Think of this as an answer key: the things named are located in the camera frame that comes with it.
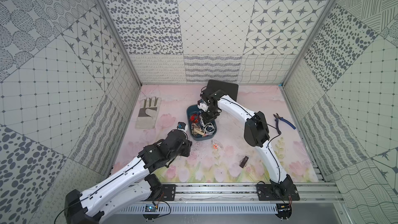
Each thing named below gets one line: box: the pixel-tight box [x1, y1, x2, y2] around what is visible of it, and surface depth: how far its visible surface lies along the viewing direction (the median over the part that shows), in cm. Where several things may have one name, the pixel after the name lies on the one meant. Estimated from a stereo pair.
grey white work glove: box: [135, 96, 162, 130], surface depth 106 cm
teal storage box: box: [186, 104, 218, 142], surface depth 95 cm
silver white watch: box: [204, 122, 216, 135], surface depth 95 cm
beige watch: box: [192, 128, 206, 137], surface depth 92 cm
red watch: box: [190, 113, 199, 123], surface depth 100 cm
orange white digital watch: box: [210, 139, 223, 150], surface depth 91 cm
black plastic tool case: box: [205, 79, 239, 102], surface depth 117 cm
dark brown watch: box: [239, 155, 249, 168], surface depth 81 cm
